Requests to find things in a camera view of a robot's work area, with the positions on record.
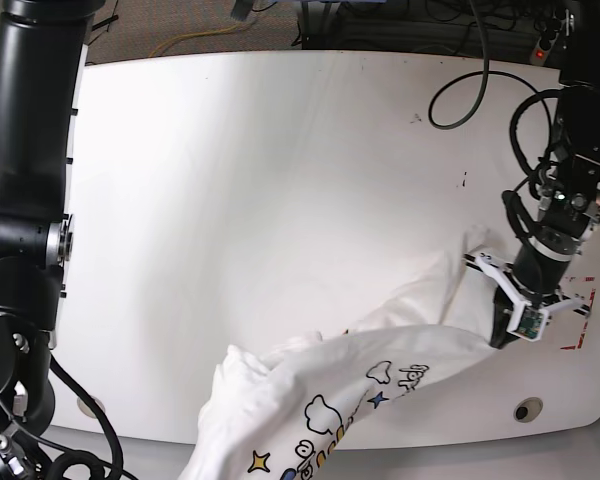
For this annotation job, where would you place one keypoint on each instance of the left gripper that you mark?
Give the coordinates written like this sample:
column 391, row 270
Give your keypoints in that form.
column 533, row 278

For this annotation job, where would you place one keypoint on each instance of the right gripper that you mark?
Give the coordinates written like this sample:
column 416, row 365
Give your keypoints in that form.
column 21, row 456

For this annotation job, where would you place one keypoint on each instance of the white printed T-shirt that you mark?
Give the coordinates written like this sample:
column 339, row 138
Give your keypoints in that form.
column 280, row 415

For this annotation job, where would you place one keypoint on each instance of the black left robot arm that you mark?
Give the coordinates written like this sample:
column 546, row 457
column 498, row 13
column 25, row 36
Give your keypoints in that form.
column 565, row 184

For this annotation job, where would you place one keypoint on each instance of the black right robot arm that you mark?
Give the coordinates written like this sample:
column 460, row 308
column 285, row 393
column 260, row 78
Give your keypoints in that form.
column 43, row 46

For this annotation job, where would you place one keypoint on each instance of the red tape rectangle marking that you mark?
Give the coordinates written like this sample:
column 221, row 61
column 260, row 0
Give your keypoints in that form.
column 573, row 325

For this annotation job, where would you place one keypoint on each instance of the left table grommet hole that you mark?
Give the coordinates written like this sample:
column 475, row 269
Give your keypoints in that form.
column 90, row 407

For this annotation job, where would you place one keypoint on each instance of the table grommet hole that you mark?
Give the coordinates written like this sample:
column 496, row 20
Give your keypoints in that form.
column 528, row 410
column 90, row 407

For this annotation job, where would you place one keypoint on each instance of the right table grommet hole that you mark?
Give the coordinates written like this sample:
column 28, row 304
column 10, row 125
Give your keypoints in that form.
column 528, row 410

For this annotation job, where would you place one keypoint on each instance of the power strip with red light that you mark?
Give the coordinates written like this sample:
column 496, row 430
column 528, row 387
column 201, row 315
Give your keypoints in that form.
column 541, row 51

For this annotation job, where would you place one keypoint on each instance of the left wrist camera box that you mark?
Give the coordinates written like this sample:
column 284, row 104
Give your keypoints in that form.
column 528, row 323

